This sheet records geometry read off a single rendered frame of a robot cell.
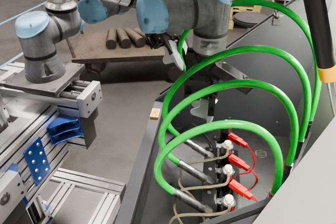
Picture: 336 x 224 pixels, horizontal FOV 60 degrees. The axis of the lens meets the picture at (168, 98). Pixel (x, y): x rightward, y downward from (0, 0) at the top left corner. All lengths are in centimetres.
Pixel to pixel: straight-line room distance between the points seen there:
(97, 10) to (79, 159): 161
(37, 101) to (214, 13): 86
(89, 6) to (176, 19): 35
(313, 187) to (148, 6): 40
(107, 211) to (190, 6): 134
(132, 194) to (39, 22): 66
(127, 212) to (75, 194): 105
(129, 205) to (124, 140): 160
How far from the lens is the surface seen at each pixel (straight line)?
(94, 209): 175
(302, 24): 70
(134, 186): 85
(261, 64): 106
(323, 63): 34
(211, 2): 60
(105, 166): 222
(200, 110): 74
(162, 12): 57
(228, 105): 114
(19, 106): 127
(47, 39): 115
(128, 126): 252
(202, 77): 69
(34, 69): 119
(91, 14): 87
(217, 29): 62
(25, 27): 113
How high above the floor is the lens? 162
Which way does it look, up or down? 35 degrees down
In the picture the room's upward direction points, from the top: straight up
